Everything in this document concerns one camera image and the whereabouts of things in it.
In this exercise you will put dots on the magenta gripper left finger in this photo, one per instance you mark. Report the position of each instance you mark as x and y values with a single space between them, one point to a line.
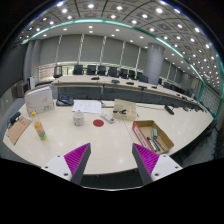
70 166

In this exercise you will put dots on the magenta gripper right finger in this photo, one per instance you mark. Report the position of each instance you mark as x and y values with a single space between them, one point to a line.
151 166

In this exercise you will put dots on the open cardboard box with tools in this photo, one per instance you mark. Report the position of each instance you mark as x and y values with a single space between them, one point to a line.
152 137

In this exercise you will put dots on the white patterned cup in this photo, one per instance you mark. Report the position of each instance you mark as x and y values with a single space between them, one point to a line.
78 118

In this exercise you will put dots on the red round coaster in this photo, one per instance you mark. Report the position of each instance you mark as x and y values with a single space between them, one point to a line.
98 123

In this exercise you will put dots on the yellow drink bottle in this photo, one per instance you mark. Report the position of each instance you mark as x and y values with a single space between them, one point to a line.
38 126

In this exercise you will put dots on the white remote control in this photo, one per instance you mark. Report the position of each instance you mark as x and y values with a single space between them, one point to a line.
107 118

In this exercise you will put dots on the white paper sheet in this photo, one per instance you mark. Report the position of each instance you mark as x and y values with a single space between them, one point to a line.
87 106

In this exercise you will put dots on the small cardboard box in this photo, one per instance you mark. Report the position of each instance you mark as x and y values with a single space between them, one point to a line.
125 110

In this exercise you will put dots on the black desk phone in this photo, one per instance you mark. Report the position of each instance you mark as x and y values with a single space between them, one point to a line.
64 101

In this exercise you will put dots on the brown clipboard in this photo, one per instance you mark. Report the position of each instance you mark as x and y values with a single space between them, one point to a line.
17 129

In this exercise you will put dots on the white cardboard box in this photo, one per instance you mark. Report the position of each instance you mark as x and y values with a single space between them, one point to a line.
39 99

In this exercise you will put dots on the black stapler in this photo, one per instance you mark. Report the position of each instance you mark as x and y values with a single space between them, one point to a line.
14 119

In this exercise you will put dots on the long conference desk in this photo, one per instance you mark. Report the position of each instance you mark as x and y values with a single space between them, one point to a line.
110 88

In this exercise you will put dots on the grey round column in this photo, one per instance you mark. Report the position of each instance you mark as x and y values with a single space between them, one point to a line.
154 62

